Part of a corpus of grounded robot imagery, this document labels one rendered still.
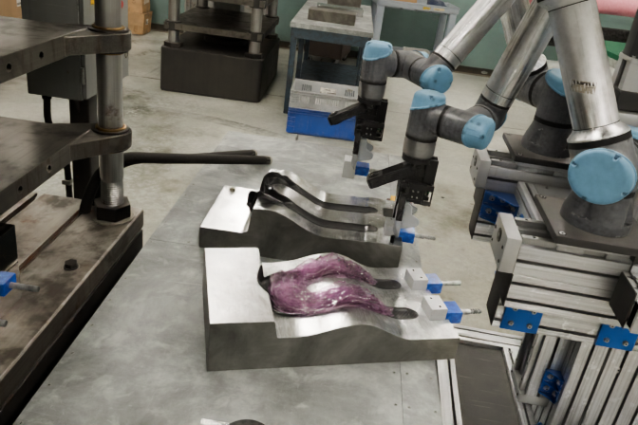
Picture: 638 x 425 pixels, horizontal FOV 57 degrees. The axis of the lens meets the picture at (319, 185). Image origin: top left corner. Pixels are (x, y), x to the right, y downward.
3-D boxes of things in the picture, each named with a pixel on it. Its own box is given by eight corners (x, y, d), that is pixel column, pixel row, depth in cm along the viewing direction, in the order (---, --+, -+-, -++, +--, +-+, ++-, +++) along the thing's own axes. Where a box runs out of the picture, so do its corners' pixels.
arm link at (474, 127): (504, 112, 133) (459, 100, 138) (487, 121, 124) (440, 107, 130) (496, 144, 136) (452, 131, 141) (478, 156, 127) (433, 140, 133)
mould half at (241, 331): (410, 286, 144) (419, 247, 139) (454, 359, 121) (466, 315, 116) (202, 289, 132) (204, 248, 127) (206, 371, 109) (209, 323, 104)
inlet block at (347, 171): (385, 177, 177) (388, 160, 175) (385, 184, 173) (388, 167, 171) (342, 171, 178) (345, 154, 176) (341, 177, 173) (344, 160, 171)
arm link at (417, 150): (405, 140, 135) (403, 129, 143) (402, 158, 137) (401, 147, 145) (438, 145, 135) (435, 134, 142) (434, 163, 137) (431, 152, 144)
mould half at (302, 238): (393, 229, 170) (402, 187, 165) (396, 277, 146) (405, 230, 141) (223, 203, 172) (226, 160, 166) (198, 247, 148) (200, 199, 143)
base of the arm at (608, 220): (616, 212, 140) (630, 174, 136) (640, 242, 127) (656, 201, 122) (553, 201, 141) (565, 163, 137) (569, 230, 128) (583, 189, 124)
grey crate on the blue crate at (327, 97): (363, 104, 505) (365, 87, 499) (363, 119, 468) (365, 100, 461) (292, 94, 506) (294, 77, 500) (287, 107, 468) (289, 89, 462)
